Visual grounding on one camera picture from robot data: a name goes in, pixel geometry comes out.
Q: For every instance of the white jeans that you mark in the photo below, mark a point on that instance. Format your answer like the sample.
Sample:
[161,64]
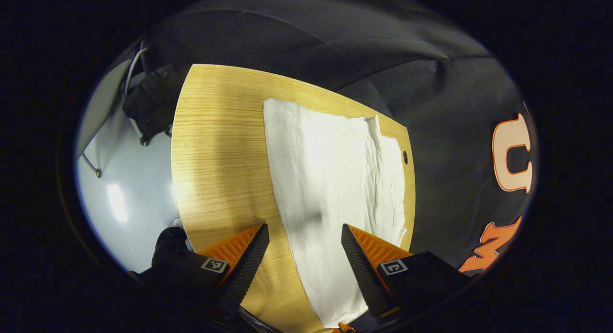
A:
[325,179]

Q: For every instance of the grey metal leg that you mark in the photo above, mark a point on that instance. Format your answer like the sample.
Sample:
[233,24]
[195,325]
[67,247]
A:
[91,164]

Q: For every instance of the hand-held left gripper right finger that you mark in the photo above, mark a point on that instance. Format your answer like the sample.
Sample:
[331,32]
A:
[361,270]

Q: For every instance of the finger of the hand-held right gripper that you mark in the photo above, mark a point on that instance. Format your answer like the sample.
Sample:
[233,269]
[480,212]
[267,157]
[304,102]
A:
[345,329]

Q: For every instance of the black chair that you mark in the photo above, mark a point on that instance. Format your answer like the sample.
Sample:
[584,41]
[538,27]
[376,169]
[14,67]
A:
[148,103]

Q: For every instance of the black backdrop cloth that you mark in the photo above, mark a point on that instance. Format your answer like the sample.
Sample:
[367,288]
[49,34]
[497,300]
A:
[431,84]

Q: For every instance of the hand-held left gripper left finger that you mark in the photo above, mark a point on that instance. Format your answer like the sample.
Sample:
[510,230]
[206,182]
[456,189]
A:
[249,270]

